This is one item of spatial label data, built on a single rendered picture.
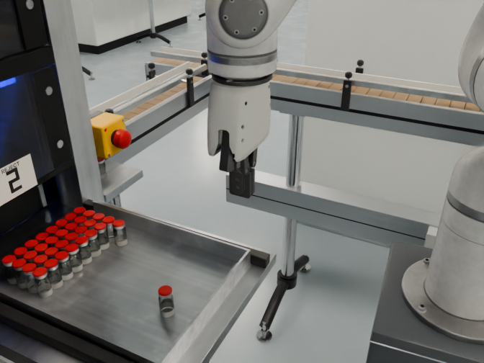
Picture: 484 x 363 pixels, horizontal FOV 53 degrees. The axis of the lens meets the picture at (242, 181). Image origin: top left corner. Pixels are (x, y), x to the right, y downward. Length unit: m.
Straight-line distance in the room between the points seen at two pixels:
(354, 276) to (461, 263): 1.47
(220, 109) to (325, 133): 1.66
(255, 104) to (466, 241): 0.36
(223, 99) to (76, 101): 0.43
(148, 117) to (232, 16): 0.87
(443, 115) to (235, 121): 0.94
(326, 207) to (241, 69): 1.16
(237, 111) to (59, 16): 0.43
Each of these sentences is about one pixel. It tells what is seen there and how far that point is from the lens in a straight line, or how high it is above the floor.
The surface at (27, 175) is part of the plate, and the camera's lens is 0.90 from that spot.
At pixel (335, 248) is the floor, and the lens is 2.35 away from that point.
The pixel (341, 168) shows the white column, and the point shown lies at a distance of 2.27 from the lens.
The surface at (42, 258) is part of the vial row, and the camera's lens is 0.84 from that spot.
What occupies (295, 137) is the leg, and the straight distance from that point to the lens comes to 1.61.
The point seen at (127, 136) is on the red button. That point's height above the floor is 1.00.
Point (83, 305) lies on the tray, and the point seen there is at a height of 0.88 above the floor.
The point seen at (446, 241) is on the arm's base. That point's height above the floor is 0.99.
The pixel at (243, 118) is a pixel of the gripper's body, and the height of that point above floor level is 1.19.
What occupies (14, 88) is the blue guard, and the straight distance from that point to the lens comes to 0.85.
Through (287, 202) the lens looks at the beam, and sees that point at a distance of 1.72.
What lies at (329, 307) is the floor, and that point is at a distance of 2.05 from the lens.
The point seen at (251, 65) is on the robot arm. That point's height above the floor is 1.26.
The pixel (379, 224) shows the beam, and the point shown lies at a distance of 1.65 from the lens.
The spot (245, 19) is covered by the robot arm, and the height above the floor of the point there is 1.32.
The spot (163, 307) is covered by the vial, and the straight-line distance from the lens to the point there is 0.74.
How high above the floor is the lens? 1.42
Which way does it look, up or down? 30 degrees down
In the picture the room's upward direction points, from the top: straight up
